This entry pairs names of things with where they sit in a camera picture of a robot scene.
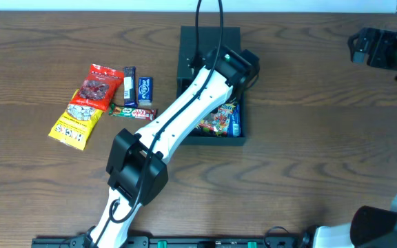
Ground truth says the yellow snack bag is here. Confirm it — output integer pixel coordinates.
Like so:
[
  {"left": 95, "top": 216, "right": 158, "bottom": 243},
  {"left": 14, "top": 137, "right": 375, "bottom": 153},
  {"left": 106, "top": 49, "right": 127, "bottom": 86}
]
[{"left": 48, "top": 103, "right": 103, "bottom": 151}]

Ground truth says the long blue cookie pack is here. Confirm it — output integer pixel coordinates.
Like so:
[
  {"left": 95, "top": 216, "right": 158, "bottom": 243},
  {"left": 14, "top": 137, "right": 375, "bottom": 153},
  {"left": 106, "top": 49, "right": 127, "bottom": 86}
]
[{"left": 227, "top": 105, "right": 241, "bottom": 137}]

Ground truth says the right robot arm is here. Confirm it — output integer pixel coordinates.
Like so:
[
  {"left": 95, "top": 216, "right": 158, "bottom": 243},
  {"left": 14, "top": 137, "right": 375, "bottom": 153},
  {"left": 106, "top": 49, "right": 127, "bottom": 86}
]
[{"left": 301, "top": 28, "right": 397, "bottom": 248}]

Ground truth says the dark green lidded box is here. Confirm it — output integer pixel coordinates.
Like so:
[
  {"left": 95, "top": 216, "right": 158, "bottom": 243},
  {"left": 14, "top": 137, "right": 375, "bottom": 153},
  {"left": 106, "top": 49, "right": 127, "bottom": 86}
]
[{"left": 176, "top": 26, "right": 247, "bottom": 146}]

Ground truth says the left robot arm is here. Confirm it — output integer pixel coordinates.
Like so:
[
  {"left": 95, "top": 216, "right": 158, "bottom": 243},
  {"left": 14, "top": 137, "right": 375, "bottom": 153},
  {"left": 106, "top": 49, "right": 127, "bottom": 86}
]
[{"left": 83, "top": 45, "right": 260, "bottom": 247}]

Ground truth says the Haribo candy bag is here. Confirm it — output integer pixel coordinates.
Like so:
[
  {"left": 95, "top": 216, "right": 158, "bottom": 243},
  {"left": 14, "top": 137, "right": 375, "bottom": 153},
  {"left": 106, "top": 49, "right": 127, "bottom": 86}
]
[{"left": 192, "top": 103, "right": 236, "bottom": 137}]

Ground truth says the red snack bag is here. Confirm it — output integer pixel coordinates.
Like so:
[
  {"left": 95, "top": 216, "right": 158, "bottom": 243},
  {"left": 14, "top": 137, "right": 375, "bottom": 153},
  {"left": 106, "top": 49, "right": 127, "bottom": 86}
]
[{"left": 70, "top": 64, "right": 125, "bottom": 112}]

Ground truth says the blue Eclipse mint tin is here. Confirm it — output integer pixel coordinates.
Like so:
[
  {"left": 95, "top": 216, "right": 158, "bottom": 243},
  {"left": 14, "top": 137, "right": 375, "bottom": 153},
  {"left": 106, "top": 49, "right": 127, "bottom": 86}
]
[{"left": 138, "top": 77, "right": 153, "bottom": 105}]

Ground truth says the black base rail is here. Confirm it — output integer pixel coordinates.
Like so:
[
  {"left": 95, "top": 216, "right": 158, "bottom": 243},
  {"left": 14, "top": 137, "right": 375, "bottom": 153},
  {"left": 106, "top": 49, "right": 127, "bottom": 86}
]
[{"left": 31, "top": 235, "right": 301, "bottom": 248}]

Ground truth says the dark blue candy bar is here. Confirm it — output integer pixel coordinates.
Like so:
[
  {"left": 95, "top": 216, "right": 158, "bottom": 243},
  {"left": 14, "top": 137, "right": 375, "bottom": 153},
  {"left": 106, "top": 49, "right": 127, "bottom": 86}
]
[{"left": 123, "top": 66, "right": 137, "bottom": 107}]

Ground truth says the green red KitKat bar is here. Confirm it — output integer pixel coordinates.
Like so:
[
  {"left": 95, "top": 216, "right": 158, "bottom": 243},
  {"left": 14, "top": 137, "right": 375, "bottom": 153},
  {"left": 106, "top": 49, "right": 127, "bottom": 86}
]
[{"left": 108, "top": 103, "right": 157, "bottom": 121}]

